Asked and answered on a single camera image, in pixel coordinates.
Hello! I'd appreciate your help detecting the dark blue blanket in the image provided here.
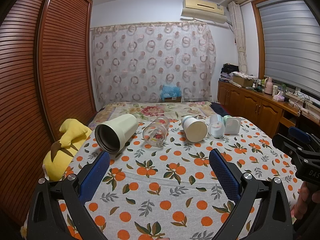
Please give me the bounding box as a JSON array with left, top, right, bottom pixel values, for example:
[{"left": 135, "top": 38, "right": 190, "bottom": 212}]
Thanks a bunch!
[{"left": 210, "top": 102, "right": 229, "bottom": 117}]

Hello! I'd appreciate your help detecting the cream insulated tumbler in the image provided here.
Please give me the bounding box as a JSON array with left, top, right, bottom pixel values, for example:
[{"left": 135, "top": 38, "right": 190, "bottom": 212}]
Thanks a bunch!
[{"left": 94, "top": 114, "right": 138, "bottom": 154}]

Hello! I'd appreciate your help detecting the pink thermos bottle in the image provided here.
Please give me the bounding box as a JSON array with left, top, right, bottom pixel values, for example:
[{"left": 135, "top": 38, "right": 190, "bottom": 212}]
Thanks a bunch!
[{"left": 264, "top": 77, "right": 273, "bottom": 95}]

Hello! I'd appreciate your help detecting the stack of folded clothes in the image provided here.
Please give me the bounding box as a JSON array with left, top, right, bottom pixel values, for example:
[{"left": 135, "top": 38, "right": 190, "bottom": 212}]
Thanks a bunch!
[{"left": 219, "top": 63, "right": 239, "bottom": 82}]

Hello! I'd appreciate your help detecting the blue plastic bag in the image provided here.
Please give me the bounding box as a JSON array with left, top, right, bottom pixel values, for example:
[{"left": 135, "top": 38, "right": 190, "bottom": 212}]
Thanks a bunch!
[{"left": 160, "top": 86, "right": 182, "bottom": 101}]

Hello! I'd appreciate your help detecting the beige wall air conditioner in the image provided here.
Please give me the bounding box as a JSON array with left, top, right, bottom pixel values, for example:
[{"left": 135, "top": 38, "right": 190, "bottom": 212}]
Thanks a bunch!
[{"left": 181, "top": 0, "right": 227, "bottom": 24}]

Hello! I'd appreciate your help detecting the brown louvered wardrobe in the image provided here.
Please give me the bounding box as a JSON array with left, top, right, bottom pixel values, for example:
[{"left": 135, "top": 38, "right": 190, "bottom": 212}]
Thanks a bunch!
[{"left": 1, "top": 0, "right": 96, "bottom": 225}]

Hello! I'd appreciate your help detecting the clear glass floral cup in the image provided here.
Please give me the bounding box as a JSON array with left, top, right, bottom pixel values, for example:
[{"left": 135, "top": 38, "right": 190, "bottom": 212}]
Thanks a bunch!
[{"left": 143, "top": 116, "right": 170, "bottom": 147}]

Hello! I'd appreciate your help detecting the floral bed sheet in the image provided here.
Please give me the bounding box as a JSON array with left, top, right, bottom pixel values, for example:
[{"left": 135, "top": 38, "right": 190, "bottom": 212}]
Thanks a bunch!
[{"left": 88, "top": 101, "right": 216, "bottom": 129}]

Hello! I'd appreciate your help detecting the tied beige window curtain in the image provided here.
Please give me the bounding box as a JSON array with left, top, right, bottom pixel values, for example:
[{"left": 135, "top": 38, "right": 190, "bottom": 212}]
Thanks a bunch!
[{"left": 228, "top": 1, "right": 247, "bottom": 74}]

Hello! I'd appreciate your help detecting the clear plastic cup blue label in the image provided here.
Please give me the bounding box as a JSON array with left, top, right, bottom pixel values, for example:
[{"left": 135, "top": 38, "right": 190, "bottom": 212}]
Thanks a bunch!
[{"left": 208, "top": 114, "right": 225, "bottom": 138}]

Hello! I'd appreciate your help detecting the orange print tablecloth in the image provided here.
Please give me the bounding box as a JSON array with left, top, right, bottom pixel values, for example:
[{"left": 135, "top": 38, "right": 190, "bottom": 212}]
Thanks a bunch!
[{"left": 57, "top": 116, "right": 304, "bottom": 240}]

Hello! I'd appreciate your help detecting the cardboard box on cabinet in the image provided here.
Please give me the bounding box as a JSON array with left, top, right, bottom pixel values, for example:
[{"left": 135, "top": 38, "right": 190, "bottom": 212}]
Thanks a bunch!
[{"left": 232, "top": 75, "right": 254, "bottom": 87}]

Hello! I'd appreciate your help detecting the grey window blind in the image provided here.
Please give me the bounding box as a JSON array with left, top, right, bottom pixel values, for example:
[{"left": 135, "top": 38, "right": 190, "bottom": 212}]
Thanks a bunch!
[{"left": 257, "top": 0, "right": 319, "bottom": 96}]

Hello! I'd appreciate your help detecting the yellow plush toy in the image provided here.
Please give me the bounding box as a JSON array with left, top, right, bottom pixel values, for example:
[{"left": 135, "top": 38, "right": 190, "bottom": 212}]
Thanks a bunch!
[{"left": 42, "top": 119, "right": 92, "bottom": 181}]

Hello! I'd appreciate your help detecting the white paper cup striped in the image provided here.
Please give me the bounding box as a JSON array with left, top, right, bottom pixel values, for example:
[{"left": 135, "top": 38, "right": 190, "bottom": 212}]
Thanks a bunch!
[{"left": 181, "top": 115, "right": 208, "bottom": 142}]

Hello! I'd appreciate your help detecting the white square green cup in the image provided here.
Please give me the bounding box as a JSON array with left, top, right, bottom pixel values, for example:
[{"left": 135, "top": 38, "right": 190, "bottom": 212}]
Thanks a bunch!
[{"left": 223, "top": 115, "right": 242, "bottom": 135}]

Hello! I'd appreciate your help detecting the circle pattern lace curtain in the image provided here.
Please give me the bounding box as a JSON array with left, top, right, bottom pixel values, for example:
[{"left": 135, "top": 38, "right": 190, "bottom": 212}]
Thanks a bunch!
[{"left": 91, "top": 22, "right": 216, "bottom": 106}]

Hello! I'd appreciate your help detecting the person's right hand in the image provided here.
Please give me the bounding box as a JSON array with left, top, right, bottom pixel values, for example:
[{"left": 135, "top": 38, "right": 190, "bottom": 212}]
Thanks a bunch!
[{"left": 294, "top": 181, "right": 320, "bottom": 219}]

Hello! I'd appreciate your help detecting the wooden sideboard cabinet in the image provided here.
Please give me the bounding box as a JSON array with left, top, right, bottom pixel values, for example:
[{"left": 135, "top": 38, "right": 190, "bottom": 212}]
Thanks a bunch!
[{"left": 217, "top": 81, "right": 319, "bottom": 137}]

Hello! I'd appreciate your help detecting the brown box under bag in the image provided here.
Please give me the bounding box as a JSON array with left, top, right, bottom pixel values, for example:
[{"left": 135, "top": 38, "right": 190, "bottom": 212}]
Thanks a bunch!
[{"left": 164, "top": 96, "right": 182, "bottom": 103}]

